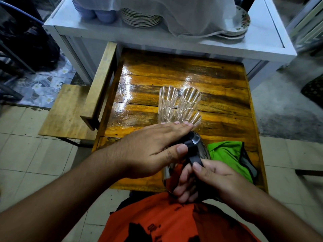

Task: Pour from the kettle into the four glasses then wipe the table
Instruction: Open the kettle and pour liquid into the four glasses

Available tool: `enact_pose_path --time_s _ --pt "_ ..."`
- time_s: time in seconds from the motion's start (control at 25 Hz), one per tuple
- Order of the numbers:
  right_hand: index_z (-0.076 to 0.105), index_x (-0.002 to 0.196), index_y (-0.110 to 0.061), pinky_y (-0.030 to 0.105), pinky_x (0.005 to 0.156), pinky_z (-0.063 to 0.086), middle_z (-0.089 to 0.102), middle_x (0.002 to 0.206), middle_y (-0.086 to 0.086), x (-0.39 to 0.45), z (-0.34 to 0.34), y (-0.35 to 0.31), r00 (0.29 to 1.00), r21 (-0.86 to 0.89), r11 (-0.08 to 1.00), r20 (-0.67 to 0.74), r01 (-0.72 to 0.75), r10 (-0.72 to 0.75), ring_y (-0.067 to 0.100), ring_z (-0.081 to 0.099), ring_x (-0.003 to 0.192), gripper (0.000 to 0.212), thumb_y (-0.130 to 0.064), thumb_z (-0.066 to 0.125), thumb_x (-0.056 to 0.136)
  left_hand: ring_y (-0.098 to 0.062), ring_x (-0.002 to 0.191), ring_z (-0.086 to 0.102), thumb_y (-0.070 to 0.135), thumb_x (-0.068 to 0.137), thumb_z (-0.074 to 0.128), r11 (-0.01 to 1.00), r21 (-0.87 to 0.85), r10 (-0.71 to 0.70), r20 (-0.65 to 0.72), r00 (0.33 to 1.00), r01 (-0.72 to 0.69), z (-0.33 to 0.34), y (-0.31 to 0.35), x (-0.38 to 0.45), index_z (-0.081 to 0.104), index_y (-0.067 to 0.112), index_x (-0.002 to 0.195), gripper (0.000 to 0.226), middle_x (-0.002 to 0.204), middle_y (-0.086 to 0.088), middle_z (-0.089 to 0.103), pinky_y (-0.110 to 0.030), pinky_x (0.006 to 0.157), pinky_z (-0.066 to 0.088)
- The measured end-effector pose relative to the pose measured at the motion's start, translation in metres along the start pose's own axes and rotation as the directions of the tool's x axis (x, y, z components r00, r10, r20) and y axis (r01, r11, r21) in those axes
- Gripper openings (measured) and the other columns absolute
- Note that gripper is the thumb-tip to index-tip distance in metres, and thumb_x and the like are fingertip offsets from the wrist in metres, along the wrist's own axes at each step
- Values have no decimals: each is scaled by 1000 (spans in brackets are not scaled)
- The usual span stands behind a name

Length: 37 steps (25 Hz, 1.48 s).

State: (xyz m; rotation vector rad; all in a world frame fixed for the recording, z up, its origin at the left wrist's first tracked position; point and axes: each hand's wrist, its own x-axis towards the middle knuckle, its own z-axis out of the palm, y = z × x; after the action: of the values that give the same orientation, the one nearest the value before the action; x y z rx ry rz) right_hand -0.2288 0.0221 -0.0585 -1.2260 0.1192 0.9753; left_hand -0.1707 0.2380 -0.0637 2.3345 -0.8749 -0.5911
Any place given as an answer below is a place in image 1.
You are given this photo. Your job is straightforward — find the person's left hand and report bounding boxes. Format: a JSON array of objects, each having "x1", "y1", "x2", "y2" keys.
[{"x1": 118, "y1": 122, "x2": 194, "y2": 179}]

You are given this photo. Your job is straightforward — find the person's right hand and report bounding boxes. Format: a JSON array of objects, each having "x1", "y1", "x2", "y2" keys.
[{"x1": 173, "y1": 159, "x2": 244, "y2": 215}]

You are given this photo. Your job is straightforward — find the steel kettle with black handle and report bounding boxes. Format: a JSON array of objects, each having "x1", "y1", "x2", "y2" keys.
[{"x1": 162, "y1": 131, "x2": 213, "y2": 199}]

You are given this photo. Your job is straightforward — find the person's right forearm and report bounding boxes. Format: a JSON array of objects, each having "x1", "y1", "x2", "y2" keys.
[{"x1": 227, "y1": 183, "x2": 323, "y2": 242}]

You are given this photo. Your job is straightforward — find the person's left forearm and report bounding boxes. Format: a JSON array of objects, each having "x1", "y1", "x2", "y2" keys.
[{"x1": 0, "y1": 145, "x2": 127, "y2": 242}]

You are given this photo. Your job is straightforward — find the green cloth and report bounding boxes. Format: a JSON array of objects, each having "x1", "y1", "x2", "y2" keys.
[{"x1": 207, "y1": 141, "x2": 258, "y2": 184}]

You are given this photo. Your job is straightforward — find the clear ribbed drinking glass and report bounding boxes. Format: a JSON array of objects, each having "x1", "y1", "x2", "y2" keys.
[
  {"x1": 158, "y1": 85, "x2": 178, "y2": 116},
  {"x1": 179, "y1": 87, "x2": 202, "y2": 112},
  {"x1": 157, "y1": 108, "x2": 179, "y2": 124},
  {"x1": 180, "y1": 108, "x2": 202, "y2": 129}
]

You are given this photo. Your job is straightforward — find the orange shirt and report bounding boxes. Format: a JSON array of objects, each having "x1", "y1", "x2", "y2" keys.
[{"x1": 98, "y1": 191, "x2": 261, "y2": 242}]

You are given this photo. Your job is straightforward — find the wooden chair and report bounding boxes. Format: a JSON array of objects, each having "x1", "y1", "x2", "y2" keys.
[{"x1": 39, "y1": 41, "x2": 119, "y2": 149}]

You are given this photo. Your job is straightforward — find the dark patterned doormat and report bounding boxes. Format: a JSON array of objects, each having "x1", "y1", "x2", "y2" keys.
[{"x1": 300, "y1": 74, "x2": 323, "y2": 109}]

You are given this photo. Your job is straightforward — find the stack of white plates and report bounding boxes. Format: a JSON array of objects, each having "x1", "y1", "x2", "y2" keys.
[{"x1": 120, "y1": 8, "x2": 162, "y2": 28}]

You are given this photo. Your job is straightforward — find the white mesh cover cloth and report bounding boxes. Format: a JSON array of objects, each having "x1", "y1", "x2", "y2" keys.
[{"x1": 73, "y1": 0, "x2": 238, "y2": 38}]

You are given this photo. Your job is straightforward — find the white cabinet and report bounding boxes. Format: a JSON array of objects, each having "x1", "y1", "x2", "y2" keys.
[{"x1": 43, "y1": 0, "x2": 298, "y2": 91}]

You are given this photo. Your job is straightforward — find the floral floor mat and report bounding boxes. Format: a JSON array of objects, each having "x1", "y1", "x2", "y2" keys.
[{"x1": 11, "y1": 50, "x2": 77, "y2": 110}]

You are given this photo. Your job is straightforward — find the floral patterned plates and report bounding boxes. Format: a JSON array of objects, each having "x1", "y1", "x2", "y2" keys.
[{"x1": 216, "y1": 5, "x2": 251, "y2": 40}]

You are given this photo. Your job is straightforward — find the stack of blue bowls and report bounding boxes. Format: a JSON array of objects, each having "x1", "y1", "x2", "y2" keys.
[{"x1": 71, "y1": 0, "x2": 117, "y2": 24}]

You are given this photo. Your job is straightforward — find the black metal chair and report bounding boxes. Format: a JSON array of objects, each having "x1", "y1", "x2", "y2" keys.
[{"x1": 0, "y1": 0, "x2": 60, "y2": 101}]

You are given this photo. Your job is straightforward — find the metal window frame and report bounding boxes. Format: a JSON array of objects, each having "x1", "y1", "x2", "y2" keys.
[{"x1": 286, "y1": 0, "x2": 323, "y2": 54}]

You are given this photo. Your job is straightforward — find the blue hose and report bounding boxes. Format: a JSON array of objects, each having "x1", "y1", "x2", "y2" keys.
[{"x1": 0, "y1": 0, "x2": 45, "y2": 25}]

